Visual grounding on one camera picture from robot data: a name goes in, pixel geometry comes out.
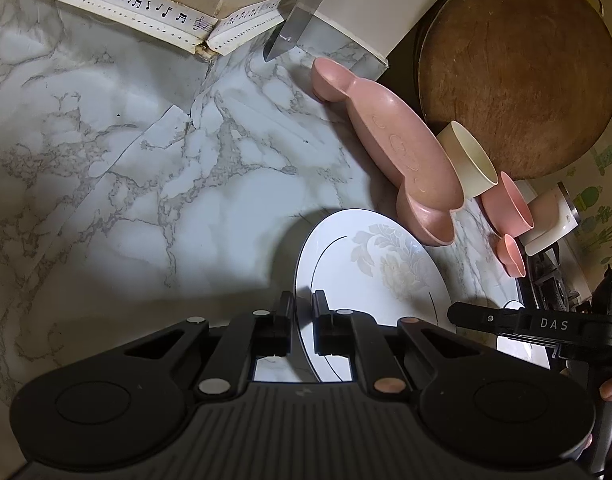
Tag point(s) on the small pink bowl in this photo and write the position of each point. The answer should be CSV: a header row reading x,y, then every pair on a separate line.
x,y
508,255

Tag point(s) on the white steel-rimmed mug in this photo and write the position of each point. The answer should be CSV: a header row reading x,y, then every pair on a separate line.
x,y
550,220

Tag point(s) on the white floral plate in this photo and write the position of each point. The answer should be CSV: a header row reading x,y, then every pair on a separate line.
x,y
385,270

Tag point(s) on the cactus print wall sticker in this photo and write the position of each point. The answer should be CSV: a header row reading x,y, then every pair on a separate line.
x,y
605,210

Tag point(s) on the pink bunny-shaped plate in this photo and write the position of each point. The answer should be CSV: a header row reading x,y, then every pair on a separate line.
x,y
385,130

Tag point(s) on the large pink bowl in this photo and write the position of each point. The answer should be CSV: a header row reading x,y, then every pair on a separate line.
x,y
505,205

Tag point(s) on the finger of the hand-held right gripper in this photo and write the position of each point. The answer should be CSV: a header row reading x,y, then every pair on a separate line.
x,y
485,317

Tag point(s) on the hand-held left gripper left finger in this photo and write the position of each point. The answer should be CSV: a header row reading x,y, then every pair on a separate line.
x,y
286,325

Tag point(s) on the cream cup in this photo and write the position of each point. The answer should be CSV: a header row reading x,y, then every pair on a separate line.
x,y
465,170

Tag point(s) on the round wooden cutting board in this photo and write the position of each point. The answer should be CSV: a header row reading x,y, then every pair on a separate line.
x,y
515,60

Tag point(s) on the steel knife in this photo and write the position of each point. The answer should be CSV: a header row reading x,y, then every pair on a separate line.
x,y
298,25

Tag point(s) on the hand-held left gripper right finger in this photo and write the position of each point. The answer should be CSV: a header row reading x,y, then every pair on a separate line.
x,y
320,325

